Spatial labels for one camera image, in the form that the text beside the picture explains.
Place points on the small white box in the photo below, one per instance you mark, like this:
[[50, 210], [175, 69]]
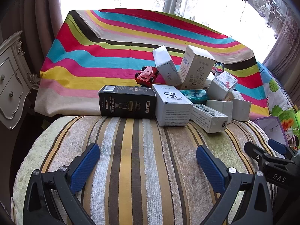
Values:
[[208, 82], [241, 110], [220, 107]]

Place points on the tall white box with drawing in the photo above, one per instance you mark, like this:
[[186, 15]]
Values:
[[196, 68]]

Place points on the plain brown curtain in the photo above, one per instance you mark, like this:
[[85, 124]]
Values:
[[39, 16]]

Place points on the purple cardboard box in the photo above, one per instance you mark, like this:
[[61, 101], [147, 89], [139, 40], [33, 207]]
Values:
[[269, 126]]

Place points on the white sheer lace curtain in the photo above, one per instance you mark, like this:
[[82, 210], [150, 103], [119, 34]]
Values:
[[182, 0]]

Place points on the grey printed box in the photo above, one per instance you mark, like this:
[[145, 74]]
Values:
[[173, 105]]

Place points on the white holder with round disc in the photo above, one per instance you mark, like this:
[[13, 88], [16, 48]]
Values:
[[219, 67]]

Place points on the teal packet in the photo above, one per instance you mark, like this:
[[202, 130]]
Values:
[[194, 96]]

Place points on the white carved nightstand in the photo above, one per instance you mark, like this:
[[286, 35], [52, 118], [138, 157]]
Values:
[[9, 75]]

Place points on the multicolour striped blanket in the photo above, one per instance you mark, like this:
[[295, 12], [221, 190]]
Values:
[[105, 51]]

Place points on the brown floral curtain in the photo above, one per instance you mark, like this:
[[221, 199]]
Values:
[[286, 28]]

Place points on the long white printed box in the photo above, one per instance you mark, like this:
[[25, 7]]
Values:
[[206, 118]]

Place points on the cartoon printed cloth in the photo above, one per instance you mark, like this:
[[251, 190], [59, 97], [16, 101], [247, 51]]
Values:
[[276, 91]]

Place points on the white box with red label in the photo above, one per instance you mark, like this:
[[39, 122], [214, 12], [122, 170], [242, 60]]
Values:
[[222, 84]]

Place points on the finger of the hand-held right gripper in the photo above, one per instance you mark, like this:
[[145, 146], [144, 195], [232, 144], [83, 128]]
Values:
[[253, 151], [277, 146]]

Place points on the black box with gold print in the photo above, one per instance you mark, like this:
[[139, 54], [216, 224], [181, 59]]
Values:
[[126, 103]]

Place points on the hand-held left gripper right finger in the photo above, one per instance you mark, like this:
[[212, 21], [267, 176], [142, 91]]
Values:
[[211, 168]]

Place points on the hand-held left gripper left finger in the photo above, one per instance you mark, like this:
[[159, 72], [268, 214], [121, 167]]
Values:
[[85, 166]]

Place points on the red toy car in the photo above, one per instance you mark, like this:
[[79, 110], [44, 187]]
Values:
[[146, 75]]

